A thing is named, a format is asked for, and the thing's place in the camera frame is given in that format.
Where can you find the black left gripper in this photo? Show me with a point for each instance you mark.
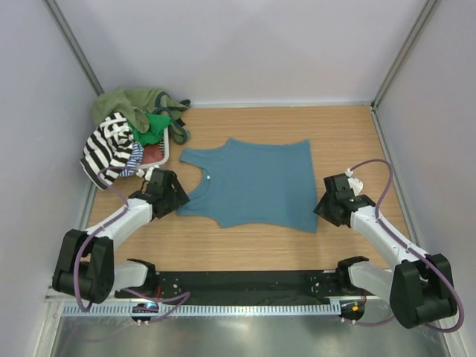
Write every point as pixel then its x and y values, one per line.
pixel 179 198

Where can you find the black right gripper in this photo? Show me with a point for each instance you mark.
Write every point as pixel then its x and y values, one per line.
pixel 321 210

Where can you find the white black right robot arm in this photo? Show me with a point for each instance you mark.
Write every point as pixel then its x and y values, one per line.
pixel 417 286

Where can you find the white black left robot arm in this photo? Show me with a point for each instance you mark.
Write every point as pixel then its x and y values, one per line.
pixel 86 266

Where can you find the red tank top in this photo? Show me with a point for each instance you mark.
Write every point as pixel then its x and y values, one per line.
pixel 152 154

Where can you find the blue white striped tank top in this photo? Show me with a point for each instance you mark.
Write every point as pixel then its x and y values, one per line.
pixel 134 161

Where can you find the bright green tank top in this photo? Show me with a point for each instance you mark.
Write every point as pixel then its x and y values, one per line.
pixel 155 133

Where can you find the black white striped tank top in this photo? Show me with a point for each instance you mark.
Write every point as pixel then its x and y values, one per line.
pixel 107 150

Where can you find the olive green tank top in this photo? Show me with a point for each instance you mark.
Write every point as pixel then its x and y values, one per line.
pixel 133 104

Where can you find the white laundry basket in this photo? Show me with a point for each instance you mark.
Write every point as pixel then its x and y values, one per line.
pixel 164 143

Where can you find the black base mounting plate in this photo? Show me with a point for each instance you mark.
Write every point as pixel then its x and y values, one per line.
pixel 252 287

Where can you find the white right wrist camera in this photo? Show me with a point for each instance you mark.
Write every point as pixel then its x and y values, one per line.
pixel 355 184

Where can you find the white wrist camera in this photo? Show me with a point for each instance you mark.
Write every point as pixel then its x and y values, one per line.
pixel 145 174
pixel 355 184

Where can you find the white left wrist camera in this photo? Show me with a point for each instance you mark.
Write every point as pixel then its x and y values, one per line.
pixel 145 174

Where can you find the perforated cable duct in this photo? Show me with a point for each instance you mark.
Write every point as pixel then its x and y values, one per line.
pixel 136 309

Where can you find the aluminium frame rail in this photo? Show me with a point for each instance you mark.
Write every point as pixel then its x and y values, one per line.
pixel 56 294

